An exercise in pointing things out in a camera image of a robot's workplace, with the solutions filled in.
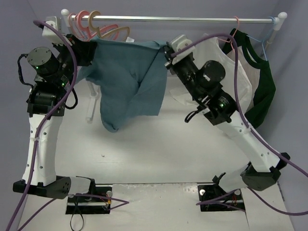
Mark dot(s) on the white clothes rack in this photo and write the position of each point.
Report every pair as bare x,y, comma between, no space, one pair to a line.
110,20

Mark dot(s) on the teal blue t shirt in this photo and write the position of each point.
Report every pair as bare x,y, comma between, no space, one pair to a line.
132,78

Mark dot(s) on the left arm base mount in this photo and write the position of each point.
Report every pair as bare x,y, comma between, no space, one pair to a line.
87,206

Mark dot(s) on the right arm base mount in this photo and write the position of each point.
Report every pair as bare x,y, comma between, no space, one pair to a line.
213,199

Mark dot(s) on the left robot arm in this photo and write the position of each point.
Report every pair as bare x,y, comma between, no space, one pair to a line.
55,77

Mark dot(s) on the pink hanger bundle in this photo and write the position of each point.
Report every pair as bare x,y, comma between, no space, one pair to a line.
79,29

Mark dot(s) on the white t shirt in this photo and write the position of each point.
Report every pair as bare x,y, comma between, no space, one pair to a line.
231,74

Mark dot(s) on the blue hanger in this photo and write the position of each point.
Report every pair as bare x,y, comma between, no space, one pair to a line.
264,39

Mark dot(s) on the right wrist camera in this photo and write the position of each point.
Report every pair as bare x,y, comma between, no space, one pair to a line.
178,44

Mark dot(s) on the tan wooden hanger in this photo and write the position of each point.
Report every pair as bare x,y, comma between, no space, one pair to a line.
106,31

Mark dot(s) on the green and white shirt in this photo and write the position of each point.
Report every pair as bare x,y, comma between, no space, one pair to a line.
255,84

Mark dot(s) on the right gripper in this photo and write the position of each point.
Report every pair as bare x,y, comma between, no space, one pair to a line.
172,64

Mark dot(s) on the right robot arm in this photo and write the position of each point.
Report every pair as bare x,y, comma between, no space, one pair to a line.
263,168

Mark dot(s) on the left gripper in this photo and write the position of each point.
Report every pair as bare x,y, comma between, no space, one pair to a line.
84,51

